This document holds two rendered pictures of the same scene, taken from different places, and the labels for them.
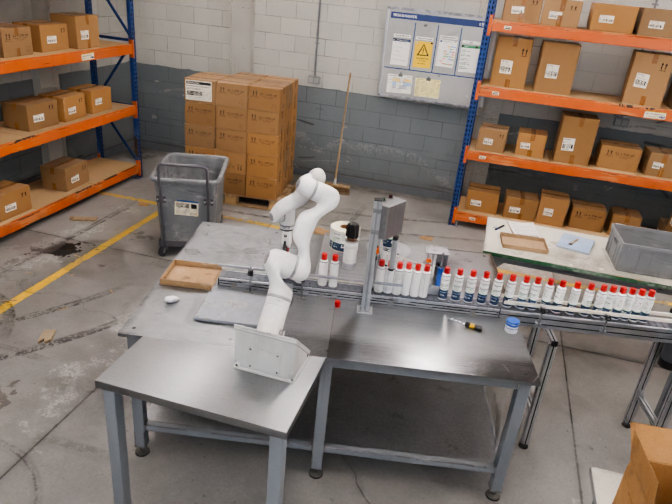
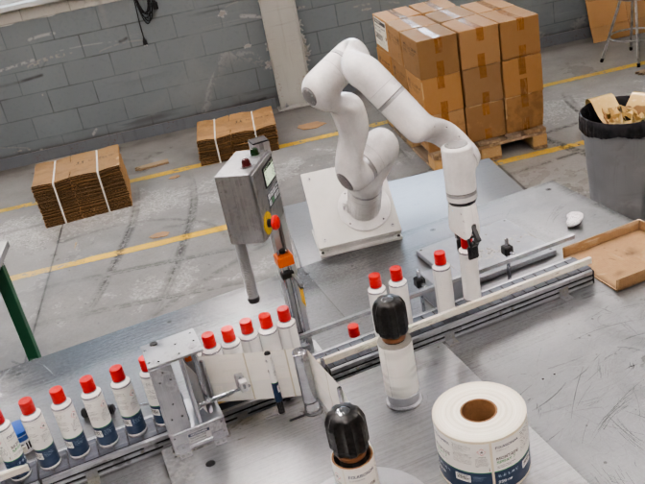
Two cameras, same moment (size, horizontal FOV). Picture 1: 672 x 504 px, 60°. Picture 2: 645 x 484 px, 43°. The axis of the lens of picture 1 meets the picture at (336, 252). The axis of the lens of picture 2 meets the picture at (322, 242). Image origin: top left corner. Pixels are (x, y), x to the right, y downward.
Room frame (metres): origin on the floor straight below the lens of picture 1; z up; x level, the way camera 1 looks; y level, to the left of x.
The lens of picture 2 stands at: (4.86, -0.74, 2.18)
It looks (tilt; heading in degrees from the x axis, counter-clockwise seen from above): 26 degrees down; 161
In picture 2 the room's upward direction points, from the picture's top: 11 degrees counter-clockwise
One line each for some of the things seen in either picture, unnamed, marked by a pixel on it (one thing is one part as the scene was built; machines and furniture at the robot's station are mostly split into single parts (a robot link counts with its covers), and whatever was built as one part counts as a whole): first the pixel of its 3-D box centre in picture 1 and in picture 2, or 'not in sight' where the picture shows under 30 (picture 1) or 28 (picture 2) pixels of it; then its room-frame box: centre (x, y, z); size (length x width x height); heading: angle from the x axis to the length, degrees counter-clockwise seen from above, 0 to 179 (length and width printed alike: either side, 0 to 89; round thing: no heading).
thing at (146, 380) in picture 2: (444, 283); (155, 389); (3.02, -0.64, 0.98); 0.05 x 0.05 x 0.20
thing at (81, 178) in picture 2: not in sight; (83, 184); (-1.17, -0.46, 0.16); 0.65 x 0.54 x 0.32; 81
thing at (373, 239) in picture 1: (371, 256); (283, 253); (2.89, -0.19, 1.16); 0.04 x 0.04 x 0.67; 88
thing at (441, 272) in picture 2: not in sight; (442, 283); (3.05, 0.20, 0.98); 0.05 x 0.05 x 0.20
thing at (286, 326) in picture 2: (380, 275); (290, 340); (3.04, -0.27, 0.98); 0.05 x 0.05 x 0.20
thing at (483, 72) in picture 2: not in sight; (455, 76); (-0.18, 2.18, 0.45); 1.20 x 0.84 x 0.89; 168
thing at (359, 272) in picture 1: (380, 262); (359, 477); (3.48, -0.30, 0.86); 0.80 x 0.67 x 0.05; 88
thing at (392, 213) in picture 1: (387, 217); (250, 196); (2.95, -0.26, 1.38); 0.17 x 0.10 x 0.19; 143
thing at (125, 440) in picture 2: (358, 292); (336, 362); (3.04, -0.15, 0.86); 1.65 x 0.08 x 0.04; 88
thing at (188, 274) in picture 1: (192, 274); (629, 253); (3.08, 0.84, 0.85); 0.30 x 0.26 x 0.04; 88
